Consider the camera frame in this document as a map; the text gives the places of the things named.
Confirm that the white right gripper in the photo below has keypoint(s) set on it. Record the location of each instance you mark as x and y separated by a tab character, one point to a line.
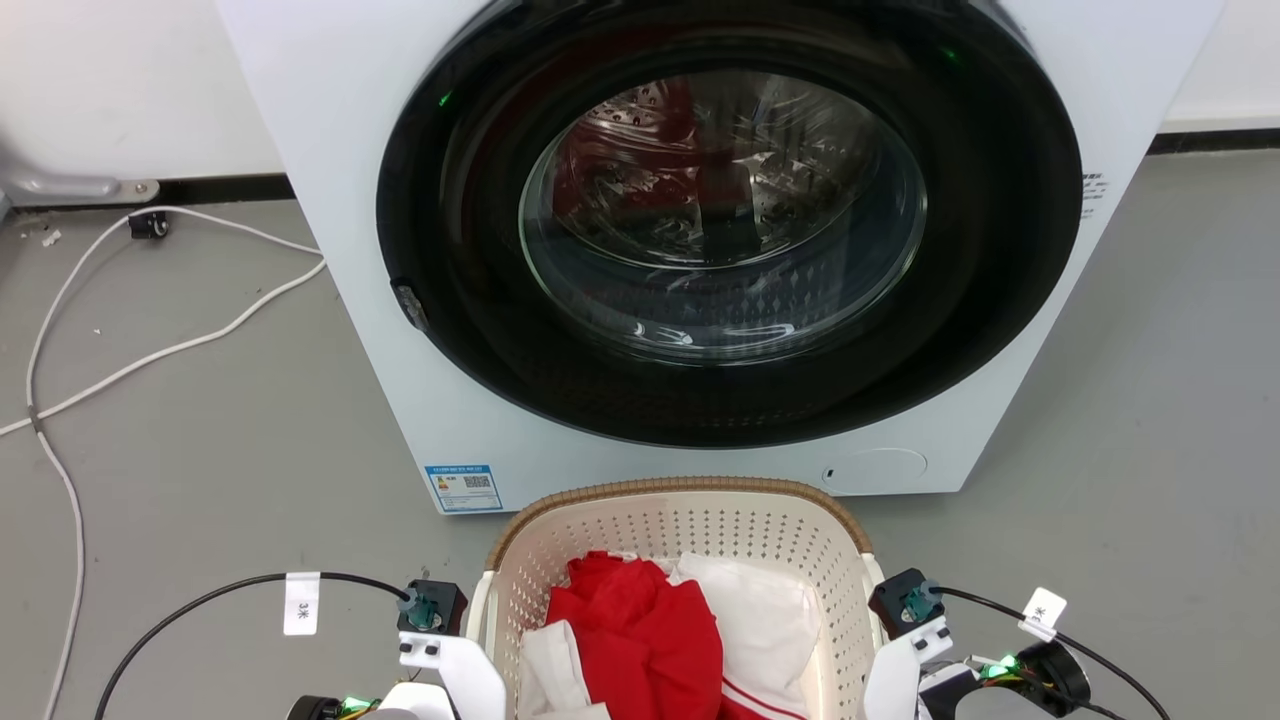
892	680

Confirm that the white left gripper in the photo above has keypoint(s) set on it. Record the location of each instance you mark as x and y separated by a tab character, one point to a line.
470	670

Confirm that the cream perforated laundry basket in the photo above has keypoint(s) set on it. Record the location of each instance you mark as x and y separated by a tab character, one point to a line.
690	525

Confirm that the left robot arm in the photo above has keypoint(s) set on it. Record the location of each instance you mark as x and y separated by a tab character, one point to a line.
400	705

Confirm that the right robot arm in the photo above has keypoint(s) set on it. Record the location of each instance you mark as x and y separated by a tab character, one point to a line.
1045	678

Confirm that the white garment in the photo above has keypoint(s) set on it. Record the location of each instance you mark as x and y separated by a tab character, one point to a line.
765	615

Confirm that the red garment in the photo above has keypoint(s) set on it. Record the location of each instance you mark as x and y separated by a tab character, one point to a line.
640	640

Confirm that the blue energy label sticker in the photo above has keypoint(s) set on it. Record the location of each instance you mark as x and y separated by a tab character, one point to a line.
463	487

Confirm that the round white filter cover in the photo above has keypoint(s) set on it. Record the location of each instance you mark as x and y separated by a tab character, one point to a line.
875	470

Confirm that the black round washer door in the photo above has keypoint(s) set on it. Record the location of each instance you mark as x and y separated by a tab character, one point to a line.
1000	300

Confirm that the small black floor plug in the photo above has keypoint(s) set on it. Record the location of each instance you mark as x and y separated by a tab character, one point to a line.
148	225

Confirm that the white front-load washing machine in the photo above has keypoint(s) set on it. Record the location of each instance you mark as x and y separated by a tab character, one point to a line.
330	120

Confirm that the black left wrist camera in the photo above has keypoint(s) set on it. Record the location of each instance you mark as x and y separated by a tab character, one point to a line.
432	606

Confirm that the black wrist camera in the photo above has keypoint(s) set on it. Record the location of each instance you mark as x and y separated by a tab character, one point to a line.
902	600
432	606

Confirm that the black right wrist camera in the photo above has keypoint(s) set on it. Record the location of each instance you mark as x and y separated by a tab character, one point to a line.
902	600

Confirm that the grey wall pipe bracket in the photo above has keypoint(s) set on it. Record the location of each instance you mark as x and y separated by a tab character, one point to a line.
70	186

